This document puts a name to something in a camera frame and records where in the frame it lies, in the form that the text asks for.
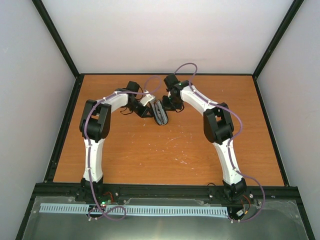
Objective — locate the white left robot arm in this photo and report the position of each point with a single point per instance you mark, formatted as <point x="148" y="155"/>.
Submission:
<point x="95" y="126"/>

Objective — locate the light blue slotted cable duct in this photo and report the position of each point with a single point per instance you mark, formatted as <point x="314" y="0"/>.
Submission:
<point x="139" y="210"/>

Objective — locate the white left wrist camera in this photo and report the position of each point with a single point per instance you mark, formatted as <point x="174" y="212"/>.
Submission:
<point x="147" y="98"/>

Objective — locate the brown translucent sunglasses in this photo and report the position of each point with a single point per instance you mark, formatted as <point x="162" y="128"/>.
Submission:
<point x="159" y="113"/>

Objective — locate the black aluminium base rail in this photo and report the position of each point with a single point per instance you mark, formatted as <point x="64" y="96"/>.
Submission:
<point x="120" y="192"/>

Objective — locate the black frame post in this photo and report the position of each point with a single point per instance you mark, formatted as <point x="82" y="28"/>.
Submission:
<point x="281" y="30"/>
<point x="47" y="20"/>

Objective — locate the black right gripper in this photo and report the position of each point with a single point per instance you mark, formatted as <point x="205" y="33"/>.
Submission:
<point x="167" y="108"/>

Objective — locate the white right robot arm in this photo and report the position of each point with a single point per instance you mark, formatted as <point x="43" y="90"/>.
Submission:
<point x="218" y="129"/>

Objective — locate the black left frame post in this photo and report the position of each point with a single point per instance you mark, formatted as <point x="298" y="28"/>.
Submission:
<point x="47" y="20"/>

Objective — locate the black checkered glasses case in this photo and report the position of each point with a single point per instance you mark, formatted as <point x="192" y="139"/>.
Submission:
<point x="153" y="112"/>

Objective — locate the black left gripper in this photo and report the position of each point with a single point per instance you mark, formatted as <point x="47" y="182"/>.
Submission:
<point x="143" y="113"/>

